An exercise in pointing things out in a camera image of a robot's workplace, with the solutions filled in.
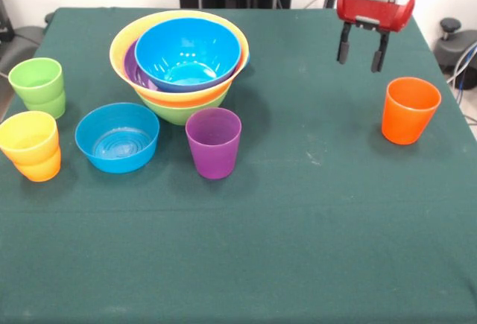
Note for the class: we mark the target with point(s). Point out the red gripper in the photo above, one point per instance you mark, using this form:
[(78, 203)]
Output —
[(372, 11)]

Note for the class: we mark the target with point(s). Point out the red-orange cup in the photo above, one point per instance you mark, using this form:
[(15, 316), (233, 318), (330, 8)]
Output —
[(408, 123)]

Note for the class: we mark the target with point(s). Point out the large blue bowl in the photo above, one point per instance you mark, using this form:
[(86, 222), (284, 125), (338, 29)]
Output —
[(186, 48)]

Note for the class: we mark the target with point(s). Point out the purple bowl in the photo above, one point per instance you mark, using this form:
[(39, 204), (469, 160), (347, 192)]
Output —
[(134, 67)]

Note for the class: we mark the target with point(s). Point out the yellow bowl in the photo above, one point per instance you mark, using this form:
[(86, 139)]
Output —
[(123, 41)]

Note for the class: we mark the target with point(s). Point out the black plug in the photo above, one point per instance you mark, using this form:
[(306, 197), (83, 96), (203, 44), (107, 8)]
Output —
[(329, 0)]

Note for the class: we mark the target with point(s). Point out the black stand with knob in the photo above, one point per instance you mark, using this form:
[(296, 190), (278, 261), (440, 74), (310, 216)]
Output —
[(451, 26)]

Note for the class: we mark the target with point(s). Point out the blue cup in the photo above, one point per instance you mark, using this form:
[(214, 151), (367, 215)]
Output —
[(247, 61)]

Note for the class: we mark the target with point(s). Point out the purple cup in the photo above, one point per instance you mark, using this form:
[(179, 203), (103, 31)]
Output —
[(214, 156)]

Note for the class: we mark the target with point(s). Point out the green bowl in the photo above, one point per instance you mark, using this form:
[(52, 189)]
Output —
[(179, 115)]

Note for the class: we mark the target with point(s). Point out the dark green table cloth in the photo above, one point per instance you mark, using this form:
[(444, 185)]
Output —
[(238, 246)]

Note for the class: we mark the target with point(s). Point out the small blue bowl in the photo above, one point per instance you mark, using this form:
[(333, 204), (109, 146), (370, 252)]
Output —
[(117, 162)]

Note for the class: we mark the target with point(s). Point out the black table clamp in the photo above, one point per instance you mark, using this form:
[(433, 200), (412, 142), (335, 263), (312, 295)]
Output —
[(48, 18)]

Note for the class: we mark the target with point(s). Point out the green cup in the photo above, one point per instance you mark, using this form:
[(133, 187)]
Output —
[(50, 110), (35, 89)]

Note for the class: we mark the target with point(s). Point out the orange cup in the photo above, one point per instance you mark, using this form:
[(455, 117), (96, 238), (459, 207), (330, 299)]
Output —
[(39, 173)]

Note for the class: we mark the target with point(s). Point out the yellow cup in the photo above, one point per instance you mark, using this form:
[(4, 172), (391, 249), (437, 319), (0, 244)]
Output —
[(28, 150)]

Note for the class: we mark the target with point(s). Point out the dark equipment box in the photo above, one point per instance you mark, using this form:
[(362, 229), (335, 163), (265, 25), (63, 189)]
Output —
[(4, 22)]

